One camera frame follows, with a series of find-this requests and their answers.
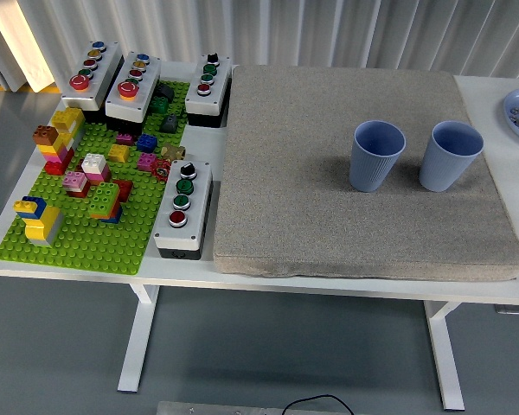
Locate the blue ribbed cup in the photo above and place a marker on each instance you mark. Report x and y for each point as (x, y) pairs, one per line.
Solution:
(441, 173)
(372, 173)

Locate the four-button control box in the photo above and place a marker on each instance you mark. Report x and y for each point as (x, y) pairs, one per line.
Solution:
(218, 86)
(199, 203)

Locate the dark green brick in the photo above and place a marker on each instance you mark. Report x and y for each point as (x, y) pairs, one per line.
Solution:
(159, 106)

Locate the dark grey round part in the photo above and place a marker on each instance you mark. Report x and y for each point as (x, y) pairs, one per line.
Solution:
(166, 91)

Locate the flat magenta brick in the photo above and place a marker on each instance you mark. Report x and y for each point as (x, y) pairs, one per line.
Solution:
(124, 139)

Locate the green orange blue brick stack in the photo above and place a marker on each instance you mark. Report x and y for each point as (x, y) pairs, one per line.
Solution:
(104, 199)

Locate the five-button control box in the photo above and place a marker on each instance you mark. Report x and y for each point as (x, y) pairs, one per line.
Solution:
(145, 93)
(106, 73)

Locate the green studded baseplate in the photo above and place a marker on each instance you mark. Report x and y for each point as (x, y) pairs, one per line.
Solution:
(91, 246)

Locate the white table leg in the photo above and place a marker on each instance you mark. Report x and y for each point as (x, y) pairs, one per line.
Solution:
(138, 337)
(443, 346)

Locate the white curtain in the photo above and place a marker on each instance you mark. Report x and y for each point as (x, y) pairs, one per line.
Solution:
(242, 26)

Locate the pink white red brick stack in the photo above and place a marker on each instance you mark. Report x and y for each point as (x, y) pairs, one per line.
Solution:
(75, 181)

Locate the brown yellow pink red brick tower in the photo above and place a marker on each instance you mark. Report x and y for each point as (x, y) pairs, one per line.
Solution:
(54, 155)

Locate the yellow white brick stack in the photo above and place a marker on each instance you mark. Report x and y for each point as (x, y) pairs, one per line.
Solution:
(67, 119)

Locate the blue yellow grey brick stack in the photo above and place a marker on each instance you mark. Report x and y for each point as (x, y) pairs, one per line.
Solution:
(43, 225)

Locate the grey under-table bracket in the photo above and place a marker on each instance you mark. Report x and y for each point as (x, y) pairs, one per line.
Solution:
(510, 309)

